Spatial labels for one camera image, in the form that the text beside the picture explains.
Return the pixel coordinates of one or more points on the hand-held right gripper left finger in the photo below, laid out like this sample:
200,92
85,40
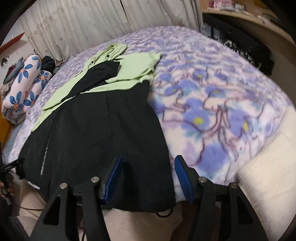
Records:
113,183

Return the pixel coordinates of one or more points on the cartoon wall sticker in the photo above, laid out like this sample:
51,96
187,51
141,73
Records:
4,63

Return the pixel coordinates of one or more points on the person's beige trousers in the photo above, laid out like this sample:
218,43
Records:
138,224

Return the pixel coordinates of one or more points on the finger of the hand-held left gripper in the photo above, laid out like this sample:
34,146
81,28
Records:
13,164

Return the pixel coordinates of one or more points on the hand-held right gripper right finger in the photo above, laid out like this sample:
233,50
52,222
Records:
182,183

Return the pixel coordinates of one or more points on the red wall sticker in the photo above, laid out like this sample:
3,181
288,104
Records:
11,44

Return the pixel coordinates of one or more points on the grey bed sheet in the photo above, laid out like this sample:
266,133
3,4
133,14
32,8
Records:
13,139

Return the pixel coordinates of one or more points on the wooden shelf unit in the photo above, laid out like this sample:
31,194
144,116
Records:
254,25

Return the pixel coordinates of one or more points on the cream fleece bed sheet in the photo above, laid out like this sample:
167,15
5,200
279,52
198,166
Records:
266,173

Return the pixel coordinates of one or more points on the person's left hand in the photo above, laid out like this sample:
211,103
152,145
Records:
10,190

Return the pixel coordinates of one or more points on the purple floral fleece blanket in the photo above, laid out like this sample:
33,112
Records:
208,92

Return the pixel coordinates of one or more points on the white blue-flowered rolled quilt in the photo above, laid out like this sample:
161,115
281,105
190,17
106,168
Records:
40,80
20,92

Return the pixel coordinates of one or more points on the stack of pink boxes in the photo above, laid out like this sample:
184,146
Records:
219,3

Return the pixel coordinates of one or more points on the pile of grey clothes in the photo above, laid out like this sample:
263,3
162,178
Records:
13,70

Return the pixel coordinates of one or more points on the black crumpled cloth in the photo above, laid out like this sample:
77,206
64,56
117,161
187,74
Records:
48,63

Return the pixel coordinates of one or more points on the white patterned curtain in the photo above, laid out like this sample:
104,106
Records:
92,23

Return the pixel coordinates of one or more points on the green and black hooded jacket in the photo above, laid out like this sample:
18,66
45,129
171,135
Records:
92,129

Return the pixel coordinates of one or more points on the black white printed cloth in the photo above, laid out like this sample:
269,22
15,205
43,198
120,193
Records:
254,51

